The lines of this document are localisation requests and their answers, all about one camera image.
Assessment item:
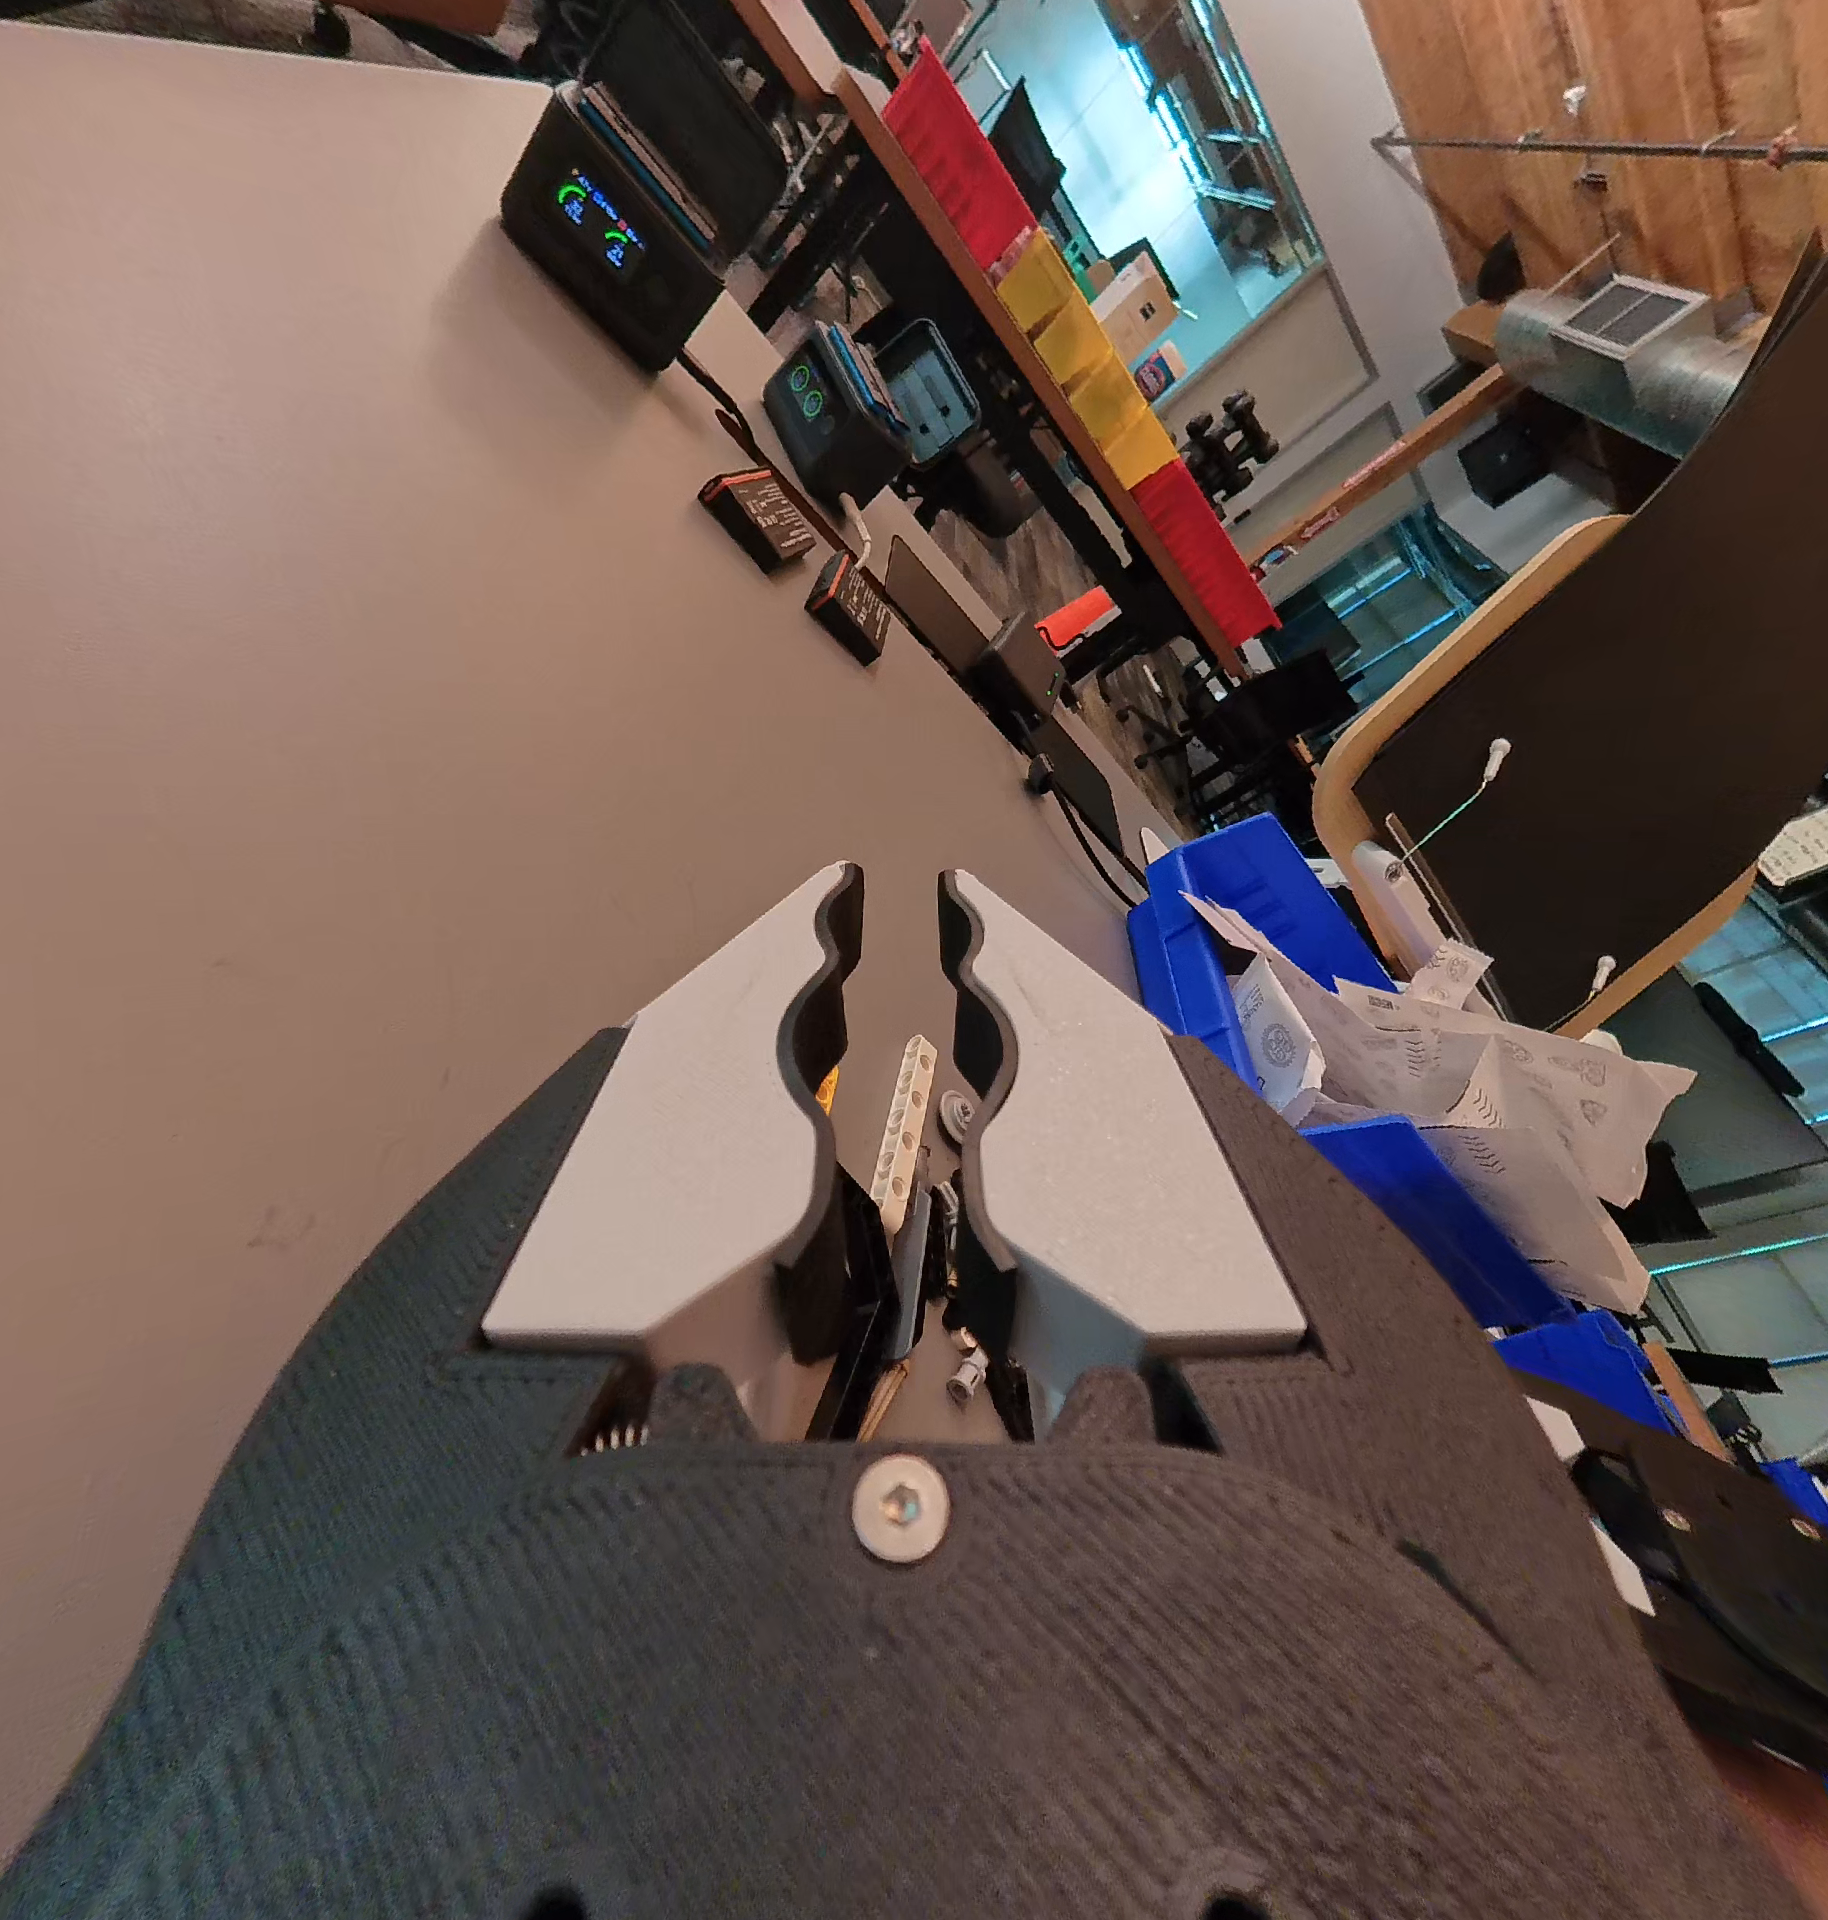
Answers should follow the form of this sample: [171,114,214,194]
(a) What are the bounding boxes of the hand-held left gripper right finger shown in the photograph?
[939,872,1311,1428]

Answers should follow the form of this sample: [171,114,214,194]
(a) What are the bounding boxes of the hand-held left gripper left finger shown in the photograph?
[479,862,867,1436]

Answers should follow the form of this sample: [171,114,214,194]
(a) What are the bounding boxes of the white lego beam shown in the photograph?
[867,1036,947,1200]

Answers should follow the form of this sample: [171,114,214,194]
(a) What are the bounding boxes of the blue plastic bin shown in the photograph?
[1497,1306,1682,1436]
[1133,818,1571,1340]

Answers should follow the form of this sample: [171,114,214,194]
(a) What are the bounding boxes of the pile of white paper bags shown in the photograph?
[1187,894,1695,1312]

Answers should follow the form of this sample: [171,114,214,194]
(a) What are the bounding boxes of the dark flat panel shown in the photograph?
[1025,711,1137,886]

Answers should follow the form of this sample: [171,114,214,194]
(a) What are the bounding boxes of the black office chair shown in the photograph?
[1155,648,1360,831]

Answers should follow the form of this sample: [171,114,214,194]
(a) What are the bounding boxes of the black adapter box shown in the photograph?
[965,611,1077,750]

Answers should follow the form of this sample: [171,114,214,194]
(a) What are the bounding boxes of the black battery pack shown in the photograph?
[694,468,841,571]
[803,548,903,662]

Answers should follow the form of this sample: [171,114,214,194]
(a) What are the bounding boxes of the dark flat tablet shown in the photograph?
[883,530,1010,674]

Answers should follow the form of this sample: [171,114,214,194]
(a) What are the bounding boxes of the black wood-rimmed panel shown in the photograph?
[1311,214,1828,1036]

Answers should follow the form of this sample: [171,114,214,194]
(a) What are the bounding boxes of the black dumbbells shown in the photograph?
[1174,396,1286,497]

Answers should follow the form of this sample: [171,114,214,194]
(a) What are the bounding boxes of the black battery charging case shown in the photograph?
[766,321,983,516]
[499,0,786,376]

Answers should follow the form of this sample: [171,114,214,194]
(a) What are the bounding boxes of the white paper note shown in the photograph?
[1755,791,1828,886]

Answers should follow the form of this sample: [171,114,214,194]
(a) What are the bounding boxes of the white cardboard box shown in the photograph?
[1087,252,1179,350]

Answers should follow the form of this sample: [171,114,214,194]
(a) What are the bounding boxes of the row of red yellow bins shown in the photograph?
[883,37,1286,640]

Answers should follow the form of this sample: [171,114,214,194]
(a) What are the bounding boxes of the metal ceiling pipe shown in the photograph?
[1374,124,1828,164]

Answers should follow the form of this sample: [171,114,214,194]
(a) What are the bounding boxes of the black flat bracket plate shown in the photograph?
[1571,1409,1828,1775]

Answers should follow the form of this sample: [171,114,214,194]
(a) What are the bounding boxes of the metal air duct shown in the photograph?
[1497,273,1779,468]

